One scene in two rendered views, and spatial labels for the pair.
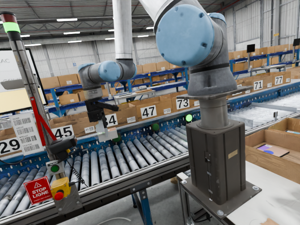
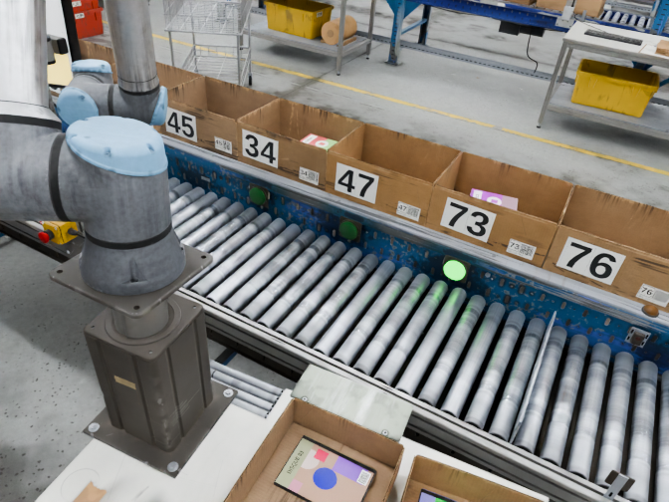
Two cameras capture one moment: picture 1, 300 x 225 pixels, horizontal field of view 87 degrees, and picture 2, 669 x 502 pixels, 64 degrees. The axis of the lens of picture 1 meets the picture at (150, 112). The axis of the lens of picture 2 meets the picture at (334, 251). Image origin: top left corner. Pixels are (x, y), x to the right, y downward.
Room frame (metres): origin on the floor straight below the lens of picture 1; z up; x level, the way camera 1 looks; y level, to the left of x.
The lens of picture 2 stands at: (0.36, -1.08, 1.88)
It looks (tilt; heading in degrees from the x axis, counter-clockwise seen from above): 37 degrees down; 45
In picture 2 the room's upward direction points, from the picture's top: 5 degrees clockwise
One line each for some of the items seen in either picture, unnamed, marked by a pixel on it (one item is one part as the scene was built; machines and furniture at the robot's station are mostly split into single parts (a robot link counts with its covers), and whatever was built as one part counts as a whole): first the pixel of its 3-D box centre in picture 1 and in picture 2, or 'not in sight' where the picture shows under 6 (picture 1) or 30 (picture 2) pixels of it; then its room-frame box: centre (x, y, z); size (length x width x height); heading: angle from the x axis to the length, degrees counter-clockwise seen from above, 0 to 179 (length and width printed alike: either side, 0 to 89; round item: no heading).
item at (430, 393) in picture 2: not in sight; (454, 347); (1.42, -0.58, 0.72); 0.52 x 0.05 x 0.05; 19
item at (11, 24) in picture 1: (10, 24); not in sight; (0.76, 0.52, 1.62); 0.05 x 0.05 x 0.06
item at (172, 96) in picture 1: (180, 100); (499, 205); (1.83, -0.38, 0.96); 0.39 x 0.29 x 0.17; 109
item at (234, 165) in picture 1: (215, 156); (155, 368); (0.65, -0.27, 0.91); 0.26 x 0.26 x 0.33; 24
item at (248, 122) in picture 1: (231, 119); (535, 371); (1.49, -0.79, 0.76); 0.46 x 0.01 x 0.09; 19
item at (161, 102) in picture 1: (150, 107); (392, 171); (1.71, -0.01, 0.96); 0.39 x 0.29 x 0.17; 109
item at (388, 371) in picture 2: not in sight; (414, 330); (1.38, -0.45, 0.72); 0.52 x 0.05 x 0.05; 19
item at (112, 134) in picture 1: (107, 134); not in sight; (0.83, 0.25, 1.04); 0.10 x 0.06 x 0.05; 108
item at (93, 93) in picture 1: (93, 93); not in sight; (0.82, 0.27, 1.27); 0.10 x 0.09 x 0.05; 17
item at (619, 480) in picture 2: (275, 117); (614, 487); (1.31, -1.09, 0.78); 0.05 x 0.01 x 0.11; 109
